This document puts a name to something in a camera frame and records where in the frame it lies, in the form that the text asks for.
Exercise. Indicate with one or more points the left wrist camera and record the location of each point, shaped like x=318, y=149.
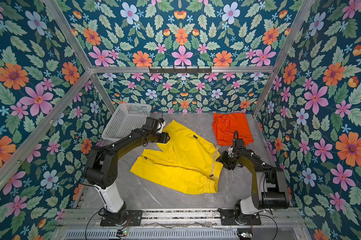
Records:
x=154, y=125

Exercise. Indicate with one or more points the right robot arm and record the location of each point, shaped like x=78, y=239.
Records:
x=268, y=185

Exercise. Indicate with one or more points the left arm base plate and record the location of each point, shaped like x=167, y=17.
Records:
x=124, y=218

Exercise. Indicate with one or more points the white plastic basket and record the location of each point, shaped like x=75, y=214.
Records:
x=127, y=117

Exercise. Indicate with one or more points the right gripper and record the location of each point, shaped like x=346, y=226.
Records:
x=222, y=158

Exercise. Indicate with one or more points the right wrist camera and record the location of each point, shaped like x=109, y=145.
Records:
x=237, y=143

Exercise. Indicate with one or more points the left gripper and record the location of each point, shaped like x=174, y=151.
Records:
x=164, y=137

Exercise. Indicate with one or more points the orange shorts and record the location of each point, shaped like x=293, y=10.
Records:
x=224, y=126

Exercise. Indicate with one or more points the white vented cable duct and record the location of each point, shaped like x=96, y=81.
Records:
x=151, y=234

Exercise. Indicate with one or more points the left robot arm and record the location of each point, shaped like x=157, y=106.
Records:
x=101, y=171

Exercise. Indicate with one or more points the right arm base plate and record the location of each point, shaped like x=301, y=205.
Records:
x=231, y=217

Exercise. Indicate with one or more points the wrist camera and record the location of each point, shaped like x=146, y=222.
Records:
x=154, y=125
x=237, y=143

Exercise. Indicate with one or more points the black hook rail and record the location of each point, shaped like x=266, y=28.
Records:
x=179, y=70

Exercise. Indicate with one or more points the aluminium mounting rail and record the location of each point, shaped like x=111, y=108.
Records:
x=184, y=218

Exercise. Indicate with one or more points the yellow shorts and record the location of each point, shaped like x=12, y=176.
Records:
x=187, y=163

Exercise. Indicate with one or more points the aluminium frame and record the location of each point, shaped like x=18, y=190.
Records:
x=90, y=73

